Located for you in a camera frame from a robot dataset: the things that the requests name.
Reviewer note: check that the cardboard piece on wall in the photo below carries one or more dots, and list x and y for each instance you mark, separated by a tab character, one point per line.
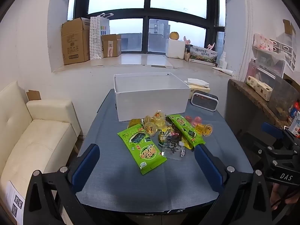
288	27

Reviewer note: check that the narrow green snack packet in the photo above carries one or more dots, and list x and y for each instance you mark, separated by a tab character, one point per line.
185	126

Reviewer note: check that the person's right hand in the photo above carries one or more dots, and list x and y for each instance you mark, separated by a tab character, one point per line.
275	195

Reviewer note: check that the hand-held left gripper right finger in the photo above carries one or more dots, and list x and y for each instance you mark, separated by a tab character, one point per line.
208	166

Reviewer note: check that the pink clear storage box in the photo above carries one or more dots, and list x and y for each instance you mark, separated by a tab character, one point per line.
260	71

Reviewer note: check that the black alarm clock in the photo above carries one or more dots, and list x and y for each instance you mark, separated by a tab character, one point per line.
204	100

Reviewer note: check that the large green snack packet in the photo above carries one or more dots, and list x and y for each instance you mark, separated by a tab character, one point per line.
140	152

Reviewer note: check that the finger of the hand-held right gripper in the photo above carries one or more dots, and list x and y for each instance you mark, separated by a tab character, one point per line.
254	143
271	129

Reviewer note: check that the landscape printed carton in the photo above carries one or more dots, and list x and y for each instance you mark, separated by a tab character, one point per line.
202	55

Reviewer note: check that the white drawer organizer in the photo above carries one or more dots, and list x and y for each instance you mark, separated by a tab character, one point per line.
287	50

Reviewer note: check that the printed paper sheet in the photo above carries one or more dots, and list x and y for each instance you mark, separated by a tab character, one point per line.
14	199

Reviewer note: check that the brown cardboard scrap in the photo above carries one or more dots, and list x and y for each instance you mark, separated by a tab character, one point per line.
33	95

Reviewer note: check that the blue grey tablecloth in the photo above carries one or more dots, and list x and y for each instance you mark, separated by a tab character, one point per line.
131	187

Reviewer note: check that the white tube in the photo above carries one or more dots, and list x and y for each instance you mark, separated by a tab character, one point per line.
222	70

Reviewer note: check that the dark wooden side table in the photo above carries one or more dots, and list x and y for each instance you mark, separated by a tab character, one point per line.
236	107

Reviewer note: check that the white spray bottle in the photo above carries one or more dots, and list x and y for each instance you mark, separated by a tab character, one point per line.
222	62

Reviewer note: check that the yellow tissue pack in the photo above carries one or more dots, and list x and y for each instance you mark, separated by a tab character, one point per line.
199	88

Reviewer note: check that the orange pomelo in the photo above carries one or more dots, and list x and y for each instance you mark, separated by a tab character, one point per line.
174	35

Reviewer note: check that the clear black snack packet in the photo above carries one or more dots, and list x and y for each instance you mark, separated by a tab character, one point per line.
172	148

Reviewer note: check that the pink toy figure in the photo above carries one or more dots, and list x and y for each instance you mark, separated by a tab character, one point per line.
187	41

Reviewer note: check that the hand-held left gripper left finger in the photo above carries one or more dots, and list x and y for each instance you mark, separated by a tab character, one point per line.
85	166

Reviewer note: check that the polka-dot paper bag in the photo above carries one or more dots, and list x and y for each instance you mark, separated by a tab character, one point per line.
95	39

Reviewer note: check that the clear plastic container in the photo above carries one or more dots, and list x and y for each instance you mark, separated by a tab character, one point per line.
283	98

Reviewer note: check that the pink floral pack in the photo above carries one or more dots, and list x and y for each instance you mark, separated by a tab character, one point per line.
262	42

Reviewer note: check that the white blue milk carton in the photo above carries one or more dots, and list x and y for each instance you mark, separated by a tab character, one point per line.
295	124

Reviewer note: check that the white cardboard box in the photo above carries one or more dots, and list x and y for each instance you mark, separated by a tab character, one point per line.
152	103

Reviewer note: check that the printed tissue box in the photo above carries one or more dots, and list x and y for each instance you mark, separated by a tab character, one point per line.
257	88

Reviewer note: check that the black window frame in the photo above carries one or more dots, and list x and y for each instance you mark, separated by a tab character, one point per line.
147	16

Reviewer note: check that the white foam box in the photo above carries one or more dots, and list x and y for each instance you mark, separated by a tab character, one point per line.
174	49

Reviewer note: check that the large brown cardboard box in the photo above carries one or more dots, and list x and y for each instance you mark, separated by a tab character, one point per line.
75	42

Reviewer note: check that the red blue carton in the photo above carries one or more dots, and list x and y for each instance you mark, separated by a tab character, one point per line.
294	106

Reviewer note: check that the cream leather sofa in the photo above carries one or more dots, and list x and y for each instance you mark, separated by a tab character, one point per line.
35	140

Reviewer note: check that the small brown cardboard box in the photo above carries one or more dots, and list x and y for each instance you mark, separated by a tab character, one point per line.
111	46

